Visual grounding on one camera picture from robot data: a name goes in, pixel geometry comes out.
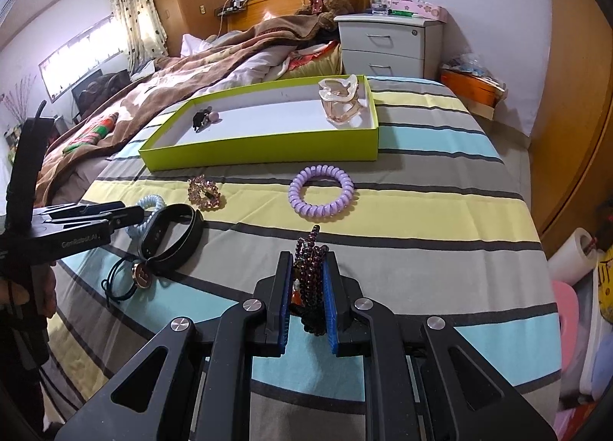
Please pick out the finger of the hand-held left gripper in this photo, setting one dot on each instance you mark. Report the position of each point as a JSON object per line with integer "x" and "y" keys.
{"x": 91, "y": 207}
{"x": 125, "y": 219}

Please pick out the black wristband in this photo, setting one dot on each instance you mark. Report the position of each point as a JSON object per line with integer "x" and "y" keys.
{"x": 191, "y": 230}

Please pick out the orange box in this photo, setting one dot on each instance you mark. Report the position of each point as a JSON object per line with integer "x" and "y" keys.
{"x": 467, "y": 89}

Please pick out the green cardboard box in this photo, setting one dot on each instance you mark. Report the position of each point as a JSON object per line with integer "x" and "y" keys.
{"x": 268, "y": 149}

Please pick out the clear hair claw clip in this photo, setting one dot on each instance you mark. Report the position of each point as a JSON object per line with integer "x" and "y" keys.
{"x": 337, "y": 96}

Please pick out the person's left hand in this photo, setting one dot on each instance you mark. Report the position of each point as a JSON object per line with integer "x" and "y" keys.
{"x": 14, "y": 292}

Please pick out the clear plastic bag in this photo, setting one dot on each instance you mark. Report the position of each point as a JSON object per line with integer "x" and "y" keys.
{"x": 471, "y": 65}

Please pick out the brown blanket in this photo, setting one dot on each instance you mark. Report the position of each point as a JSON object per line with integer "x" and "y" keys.
{"x": 158, "y": 86}

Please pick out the large wooden wardrobe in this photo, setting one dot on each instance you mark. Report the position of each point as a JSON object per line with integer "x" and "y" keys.
{"x": 574, "y": 110}

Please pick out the rhinestone hair clip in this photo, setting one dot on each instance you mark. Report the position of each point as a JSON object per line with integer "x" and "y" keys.
{"x": 203, "y": 192}

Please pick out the wooden headboard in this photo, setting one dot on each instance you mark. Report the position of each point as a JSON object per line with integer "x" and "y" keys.
{"x": 268, "y": 3}

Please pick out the grey nightstand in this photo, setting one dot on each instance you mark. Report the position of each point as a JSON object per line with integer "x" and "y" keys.
{"x": 383, "y": 46}

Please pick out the clear glass container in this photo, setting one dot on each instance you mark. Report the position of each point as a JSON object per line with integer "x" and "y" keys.
{"x": 380, "y": 1}

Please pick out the patterned curtain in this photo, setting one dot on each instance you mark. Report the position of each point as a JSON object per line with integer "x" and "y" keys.
{"x": 134, "y": 14}

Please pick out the power strip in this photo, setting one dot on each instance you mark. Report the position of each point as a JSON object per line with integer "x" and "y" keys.
{"x": 232, "y": 6}

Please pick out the pink stool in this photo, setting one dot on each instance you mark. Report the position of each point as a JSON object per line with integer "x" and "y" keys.
{"x": 565, "y": 307}

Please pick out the white paper roll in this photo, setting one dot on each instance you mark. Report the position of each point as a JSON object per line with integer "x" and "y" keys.
{"x": 572, "y": 254}

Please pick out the red green plaid cloth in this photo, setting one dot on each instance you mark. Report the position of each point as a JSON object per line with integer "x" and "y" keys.
{"x": 91, "y": 132}

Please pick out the dried flower branches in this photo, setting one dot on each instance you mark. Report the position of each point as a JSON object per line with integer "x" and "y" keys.
{"x": 17, "y": 101}

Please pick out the pink floral box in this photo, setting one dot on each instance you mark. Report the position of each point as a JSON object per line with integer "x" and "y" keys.
{"x": 426, "y": 7}

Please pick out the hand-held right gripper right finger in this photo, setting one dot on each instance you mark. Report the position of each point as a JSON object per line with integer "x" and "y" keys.
{"x": 330, "y": 307}

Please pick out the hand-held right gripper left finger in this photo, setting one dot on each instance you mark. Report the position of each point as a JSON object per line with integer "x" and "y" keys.
{"x": 286, "y": 297}

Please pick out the yellow bed sheet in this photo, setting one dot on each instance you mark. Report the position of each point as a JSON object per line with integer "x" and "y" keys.
{"x": 316, "y": 62}

